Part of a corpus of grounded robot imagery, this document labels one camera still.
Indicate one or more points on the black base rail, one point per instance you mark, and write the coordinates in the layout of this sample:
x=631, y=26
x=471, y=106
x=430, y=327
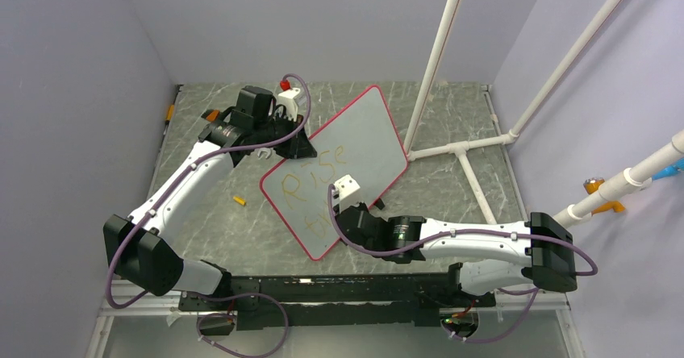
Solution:
x=339, y=300

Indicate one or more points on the orange black small object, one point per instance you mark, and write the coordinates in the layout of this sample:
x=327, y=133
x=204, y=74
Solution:
x=210, y=115

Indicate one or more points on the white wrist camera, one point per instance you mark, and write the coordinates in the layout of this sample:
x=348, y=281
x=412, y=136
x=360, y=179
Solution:
x=346, y=192
x=289, y=96

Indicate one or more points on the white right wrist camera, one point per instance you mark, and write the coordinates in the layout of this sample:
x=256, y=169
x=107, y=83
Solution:
x=346, y=192

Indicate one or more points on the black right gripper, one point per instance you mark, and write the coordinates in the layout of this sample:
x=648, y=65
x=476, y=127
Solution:
x=360, y=205

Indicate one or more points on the pink framed whiteboard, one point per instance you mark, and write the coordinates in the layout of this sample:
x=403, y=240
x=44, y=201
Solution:
x=360, y=141

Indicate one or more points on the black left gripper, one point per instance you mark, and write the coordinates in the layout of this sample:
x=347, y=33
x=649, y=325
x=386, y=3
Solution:
x=298, y=147

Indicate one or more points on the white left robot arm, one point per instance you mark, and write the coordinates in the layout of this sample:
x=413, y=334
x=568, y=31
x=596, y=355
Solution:
x=138, y=246

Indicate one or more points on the white pvc pipe frame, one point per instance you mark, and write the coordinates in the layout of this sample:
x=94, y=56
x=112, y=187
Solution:
x=628, y=181

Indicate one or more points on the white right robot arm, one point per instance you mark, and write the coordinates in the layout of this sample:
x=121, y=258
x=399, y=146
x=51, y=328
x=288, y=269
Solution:
x=537, y=251

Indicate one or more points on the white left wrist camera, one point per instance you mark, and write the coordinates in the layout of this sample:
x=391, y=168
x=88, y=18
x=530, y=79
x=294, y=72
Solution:
x=289, y=96

